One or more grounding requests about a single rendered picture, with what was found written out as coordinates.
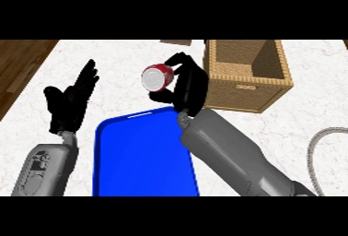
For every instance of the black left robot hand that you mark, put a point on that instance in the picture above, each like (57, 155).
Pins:
(68, 101)

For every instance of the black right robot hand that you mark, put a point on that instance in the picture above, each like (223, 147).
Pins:
(192, 89)

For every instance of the red can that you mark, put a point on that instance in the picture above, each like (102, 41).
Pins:
(156, 77)

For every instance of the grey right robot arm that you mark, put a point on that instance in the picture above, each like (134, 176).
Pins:
(233, 153)

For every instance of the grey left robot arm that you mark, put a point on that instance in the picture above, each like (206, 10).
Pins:
(44, 167)

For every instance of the wicker basket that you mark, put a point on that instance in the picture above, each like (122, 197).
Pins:
(246, 76)

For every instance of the blue placemat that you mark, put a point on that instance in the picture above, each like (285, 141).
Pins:
(141, 156)

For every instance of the brown wooden cabinet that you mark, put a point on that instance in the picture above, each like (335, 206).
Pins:
(21, 70)

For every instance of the small brown wooden block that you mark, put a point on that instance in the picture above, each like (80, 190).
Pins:
(175, 42)

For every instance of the grey curved rim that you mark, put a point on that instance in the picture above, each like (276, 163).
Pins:
(317, 153)

